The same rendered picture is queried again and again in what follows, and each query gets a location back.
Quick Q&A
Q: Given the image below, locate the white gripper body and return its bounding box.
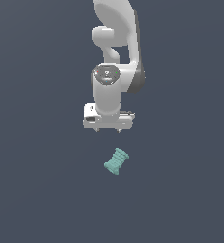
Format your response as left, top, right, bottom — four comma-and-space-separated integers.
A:
82, 102, 137, 130

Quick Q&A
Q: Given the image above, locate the teal ribbed spool object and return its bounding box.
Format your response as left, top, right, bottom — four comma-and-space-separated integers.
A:
103, 147, 130, 176

